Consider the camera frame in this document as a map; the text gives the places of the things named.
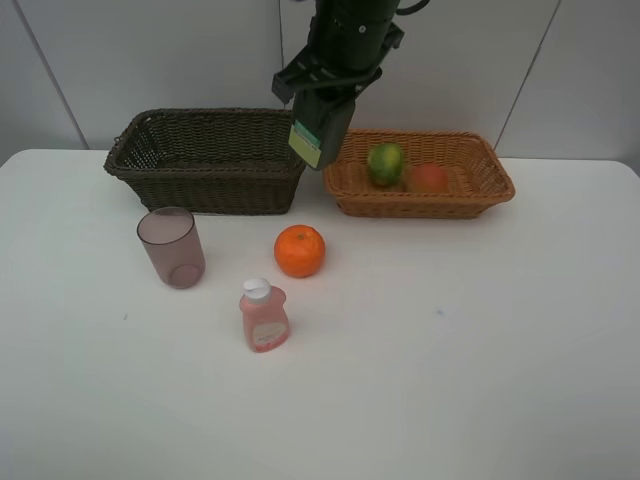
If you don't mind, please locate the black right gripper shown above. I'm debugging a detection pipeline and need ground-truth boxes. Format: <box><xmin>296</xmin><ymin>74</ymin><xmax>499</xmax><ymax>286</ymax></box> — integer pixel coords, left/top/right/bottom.
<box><xmin>271</xmin><ymin>47</ymin><xmax>384</xmax><ymax>104</ymax></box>

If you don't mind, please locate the dark green pump bottle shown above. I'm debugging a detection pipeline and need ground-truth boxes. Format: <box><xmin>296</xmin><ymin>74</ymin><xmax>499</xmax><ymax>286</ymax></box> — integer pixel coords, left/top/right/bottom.
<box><xmin>288</xmin><ymin>88</ymin><xmax>356</xmax><ymax>171</ymax></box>

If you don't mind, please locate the green mango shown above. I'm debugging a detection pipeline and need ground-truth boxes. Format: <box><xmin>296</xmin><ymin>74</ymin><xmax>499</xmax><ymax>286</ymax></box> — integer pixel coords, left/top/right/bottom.
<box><xmin>367</xmin><ymin>143</ymin><xmax>404</xmax><ymax>187</ymax></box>

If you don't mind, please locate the red yellow peach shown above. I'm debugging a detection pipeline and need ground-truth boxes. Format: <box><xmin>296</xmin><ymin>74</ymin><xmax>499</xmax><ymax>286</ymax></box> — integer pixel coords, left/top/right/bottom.
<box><xmin>405</xmin><ymin>163</ymin><xmax>449</xmax><ymax>193</ymax></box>

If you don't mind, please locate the orange fruit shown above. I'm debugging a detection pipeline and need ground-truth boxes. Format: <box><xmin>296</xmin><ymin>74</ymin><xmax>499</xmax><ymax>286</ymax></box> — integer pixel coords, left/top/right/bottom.
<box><xmin>274</xmin><ymin>224</ymin><xmax>326</xmax><ymax>278</ymax></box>

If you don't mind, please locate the translucent purple plastic cup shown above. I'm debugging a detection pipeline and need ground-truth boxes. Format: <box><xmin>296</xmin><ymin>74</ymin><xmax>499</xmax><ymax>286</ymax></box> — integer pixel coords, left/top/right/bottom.
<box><xmin>136</xmin><ymin>207</ymin><xmax>206</xmax><ymax>289</ymax></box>

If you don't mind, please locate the pink liquid bottle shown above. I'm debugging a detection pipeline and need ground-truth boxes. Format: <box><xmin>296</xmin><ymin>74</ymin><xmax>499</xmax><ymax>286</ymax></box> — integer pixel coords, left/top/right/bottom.
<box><xmin>239</xmin><ymin>278</ymin><xmax>290</xmax><ymax>353</ymax></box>

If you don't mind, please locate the dark brown wicker basket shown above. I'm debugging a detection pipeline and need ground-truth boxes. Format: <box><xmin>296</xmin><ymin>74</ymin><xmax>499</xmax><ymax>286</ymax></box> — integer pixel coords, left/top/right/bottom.
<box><xmin>104</xmin><ymin>108</ymin><xmax>306</xmax><ymax>216</ymax></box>

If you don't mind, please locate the orange wicker basket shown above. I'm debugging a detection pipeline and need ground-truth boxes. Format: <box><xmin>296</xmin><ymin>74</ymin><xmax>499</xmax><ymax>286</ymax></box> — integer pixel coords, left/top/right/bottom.
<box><xmin>323</xmin><ymin>129</ymin><xmax>515</xmax><ymax>219</ymax></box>

